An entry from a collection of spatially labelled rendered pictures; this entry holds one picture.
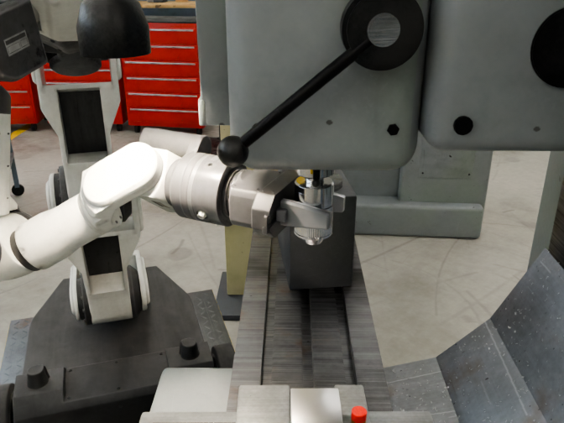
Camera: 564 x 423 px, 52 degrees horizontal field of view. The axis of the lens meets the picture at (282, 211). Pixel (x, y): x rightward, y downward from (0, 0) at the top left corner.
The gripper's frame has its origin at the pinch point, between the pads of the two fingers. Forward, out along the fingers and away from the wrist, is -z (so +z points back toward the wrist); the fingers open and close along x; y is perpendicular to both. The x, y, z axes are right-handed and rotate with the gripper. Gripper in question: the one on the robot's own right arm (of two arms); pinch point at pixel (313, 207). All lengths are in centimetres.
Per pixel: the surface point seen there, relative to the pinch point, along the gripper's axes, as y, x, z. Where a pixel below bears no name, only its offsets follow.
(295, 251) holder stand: 21.4, 26.0, 12.6
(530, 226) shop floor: 123, 294, -34
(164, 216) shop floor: 126, 217, 180
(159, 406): 37.8, -2.9, 23.7
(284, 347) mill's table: 29.5, 9.4, 7.4
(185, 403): 37.7, -0.6, 20.2
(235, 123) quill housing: -12.8, -11.5, 4.3
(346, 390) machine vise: 18.3, -8.7, -8.0
